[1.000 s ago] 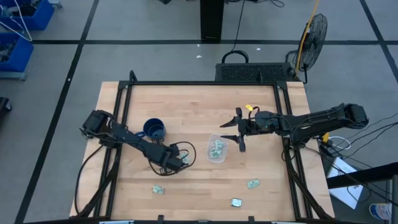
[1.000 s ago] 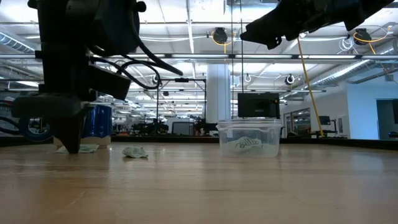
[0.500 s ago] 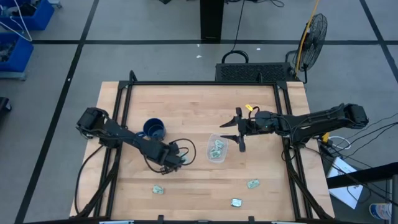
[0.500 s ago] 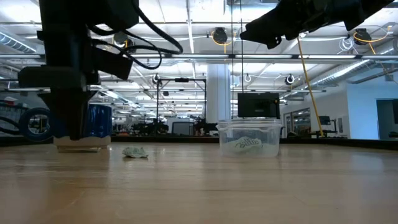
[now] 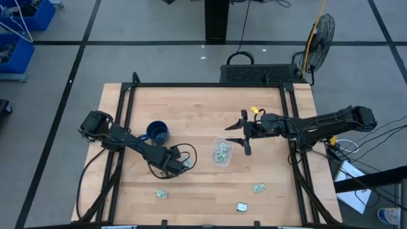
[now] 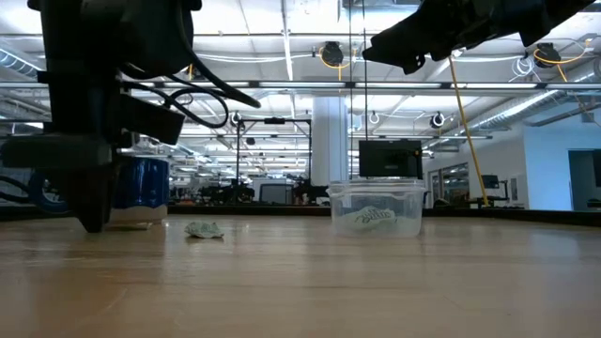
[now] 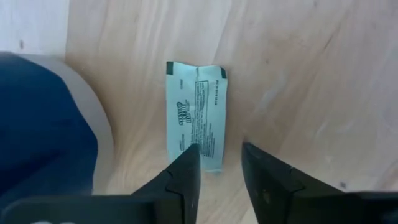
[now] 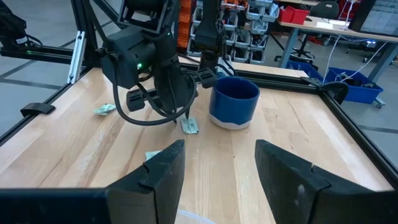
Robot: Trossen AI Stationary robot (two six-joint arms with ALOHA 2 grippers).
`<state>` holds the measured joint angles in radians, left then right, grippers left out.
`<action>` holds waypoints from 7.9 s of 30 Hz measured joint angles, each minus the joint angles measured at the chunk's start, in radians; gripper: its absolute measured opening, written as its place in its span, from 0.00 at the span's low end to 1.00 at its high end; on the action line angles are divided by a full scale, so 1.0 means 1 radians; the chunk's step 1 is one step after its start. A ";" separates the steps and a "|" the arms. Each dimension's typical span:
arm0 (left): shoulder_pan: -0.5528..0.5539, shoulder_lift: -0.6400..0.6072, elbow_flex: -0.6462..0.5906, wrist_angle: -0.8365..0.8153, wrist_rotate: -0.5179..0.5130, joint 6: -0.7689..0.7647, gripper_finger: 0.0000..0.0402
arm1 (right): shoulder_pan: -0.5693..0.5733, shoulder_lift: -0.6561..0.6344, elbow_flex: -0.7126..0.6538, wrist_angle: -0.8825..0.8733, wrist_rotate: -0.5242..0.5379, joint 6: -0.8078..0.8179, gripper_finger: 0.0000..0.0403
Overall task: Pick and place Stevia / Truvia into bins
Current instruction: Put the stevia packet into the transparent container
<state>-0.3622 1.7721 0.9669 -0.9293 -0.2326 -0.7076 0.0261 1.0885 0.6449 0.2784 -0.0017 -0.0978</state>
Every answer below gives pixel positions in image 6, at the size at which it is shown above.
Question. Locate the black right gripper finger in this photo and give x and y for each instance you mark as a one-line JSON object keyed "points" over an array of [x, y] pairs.
{"points": [[408, 28], [408, 54]]}

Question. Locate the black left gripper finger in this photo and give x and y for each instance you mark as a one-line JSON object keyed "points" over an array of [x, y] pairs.
{"points": [[105, 197], [80, 197]]}

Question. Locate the clear plastic container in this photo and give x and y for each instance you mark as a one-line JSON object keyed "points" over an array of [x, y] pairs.
{"points": [[413, 202]]}

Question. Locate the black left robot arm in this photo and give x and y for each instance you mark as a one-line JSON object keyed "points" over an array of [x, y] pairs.
{"points": [[112, 33]]}

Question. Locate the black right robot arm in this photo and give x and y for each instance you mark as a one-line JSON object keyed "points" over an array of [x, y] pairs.
{"points": [[549, 14]]}

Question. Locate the black background robot arm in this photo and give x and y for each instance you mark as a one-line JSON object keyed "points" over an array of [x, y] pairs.
{"points": [[230, 192], [312, 192]]}

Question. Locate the blue ceramic mug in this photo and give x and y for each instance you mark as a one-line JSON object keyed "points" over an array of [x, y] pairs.
{"points": [[141, 188]]}

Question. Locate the black box monitor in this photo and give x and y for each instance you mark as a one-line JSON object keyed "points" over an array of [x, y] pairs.
{"points": [[389, 158]]}

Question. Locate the white building pillar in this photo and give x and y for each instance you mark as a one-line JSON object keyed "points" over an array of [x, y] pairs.
{"points": [[328, 150]]}

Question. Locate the small background desk monitor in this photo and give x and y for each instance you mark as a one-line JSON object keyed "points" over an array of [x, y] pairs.
{"points": [[490, 181]]}

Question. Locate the grey background monitor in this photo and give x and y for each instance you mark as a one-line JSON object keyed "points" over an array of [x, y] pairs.
{"points": [[277, 193]]}

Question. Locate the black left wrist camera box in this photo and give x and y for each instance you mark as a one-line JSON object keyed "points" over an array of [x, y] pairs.
{"points": [[150, 119]]}

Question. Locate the black metal frame rig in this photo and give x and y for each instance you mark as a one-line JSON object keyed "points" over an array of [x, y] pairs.
{"points": [[238, 150]]}

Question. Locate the black table edge rail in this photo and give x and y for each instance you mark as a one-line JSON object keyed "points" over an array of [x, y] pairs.
{"points": [[516, 216]]}

